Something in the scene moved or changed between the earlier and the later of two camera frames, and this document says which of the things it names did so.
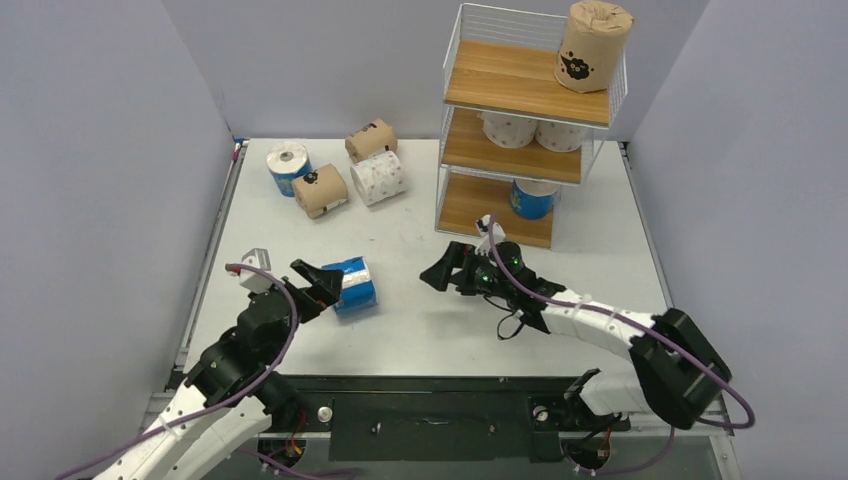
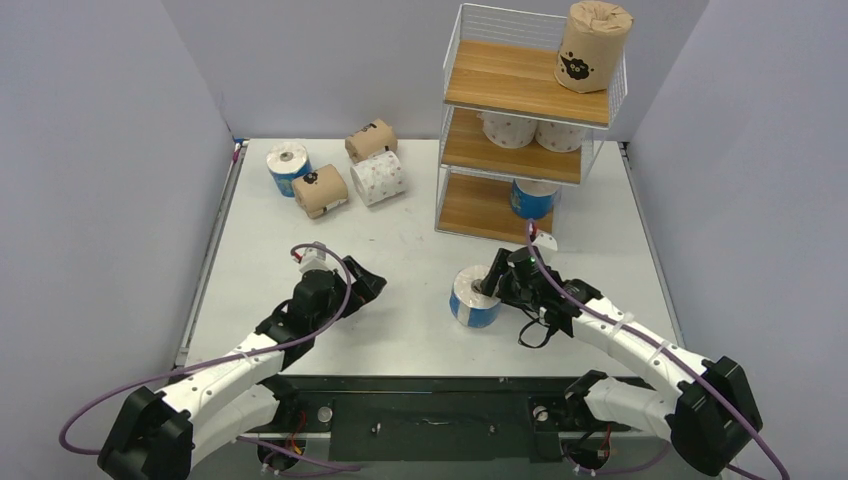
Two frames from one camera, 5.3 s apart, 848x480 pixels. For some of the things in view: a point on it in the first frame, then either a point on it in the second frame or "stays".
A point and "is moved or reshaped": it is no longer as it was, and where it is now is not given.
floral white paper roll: (558, 137) stays
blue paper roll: (359, 291) is moved or reshaped
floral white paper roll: (508, 131) stays
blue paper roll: (288, 161) stays
